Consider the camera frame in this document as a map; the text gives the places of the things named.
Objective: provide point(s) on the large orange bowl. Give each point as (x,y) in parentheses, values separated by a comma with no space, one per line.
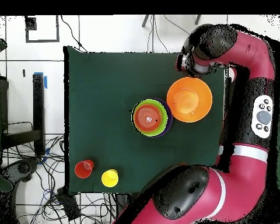
(189,100)

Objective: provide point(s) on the green bowl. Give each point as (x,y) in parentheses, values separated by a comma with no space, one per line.
(164,112)

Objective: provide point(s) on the purple bowl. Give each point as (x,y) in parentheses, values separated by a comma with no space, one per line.
(169,119)

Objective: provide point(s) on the small red bowl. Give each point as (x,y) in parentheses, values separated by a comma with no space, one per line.
(148,117)

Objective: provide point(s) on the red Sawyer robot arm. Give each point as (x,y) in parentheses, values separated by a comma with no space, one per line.
(247,58)

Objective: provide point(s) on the gray tripod leg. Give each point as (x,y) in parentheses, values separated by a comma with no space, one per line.
(197,19)
(145,21)

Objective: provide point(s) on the dark green tablecloth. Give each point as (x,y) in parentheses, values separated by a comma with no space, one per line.
(107,81)

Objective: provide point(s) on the yellow cup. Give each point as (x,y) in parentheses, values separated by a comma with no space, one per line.
(116,172)
(109,179)

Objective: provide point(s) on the red orange cup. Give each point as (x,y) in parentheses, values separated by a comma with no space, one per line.
(82,170)

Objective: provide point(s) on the black metal stand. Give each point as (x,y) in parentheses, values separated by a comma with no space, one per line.
(38,105)

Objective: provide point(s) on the black power strip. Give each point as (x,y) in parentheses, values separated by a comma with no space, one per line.
(68,205)

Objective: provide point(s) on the gray black chair base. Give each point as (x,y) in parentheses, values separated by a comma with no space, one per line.
(23,168)

